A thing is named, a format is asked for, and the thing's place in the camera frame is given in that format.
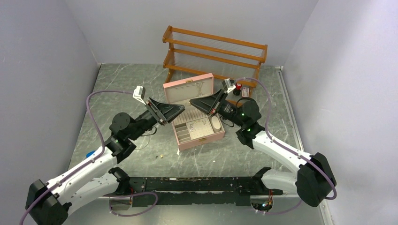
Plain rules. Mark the pink jewelry box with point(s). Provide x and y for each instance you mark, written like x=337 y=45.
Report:
x=192 y=127

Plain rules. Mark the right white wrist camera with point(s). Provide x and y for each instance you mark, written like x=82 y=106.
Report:
x=228 y=85

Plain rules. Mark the wooden two-tier shelf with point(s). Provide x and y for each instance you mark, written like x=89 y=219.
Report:
x=200 y=53

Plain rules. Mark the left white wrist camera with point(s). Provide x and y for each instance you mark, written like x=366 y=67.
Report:
x=139 y=94

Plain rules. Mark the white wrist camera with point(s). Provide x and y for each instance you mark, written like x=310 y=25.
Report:
x=139 y=94
x=228 y=85

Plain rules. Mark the small red white box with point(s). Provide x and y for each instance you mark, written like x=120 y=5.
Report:
x=245 y=92

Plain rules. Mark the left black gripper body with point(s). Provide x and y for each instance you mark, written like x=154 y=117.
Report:
x=152 y=116

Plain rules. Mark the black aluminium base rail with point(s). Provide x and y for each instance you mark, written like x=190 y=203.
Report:
x=239 y=191

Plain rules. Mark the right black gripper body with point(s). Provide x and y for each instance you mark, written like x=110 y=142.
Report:
x=224 y=108

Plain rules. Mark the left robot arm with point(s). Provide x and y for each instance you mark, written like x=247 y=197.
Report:
x=53 y=201

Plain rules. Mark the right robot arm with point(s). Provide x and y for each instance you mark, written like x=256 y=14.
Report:
x=309 y=176

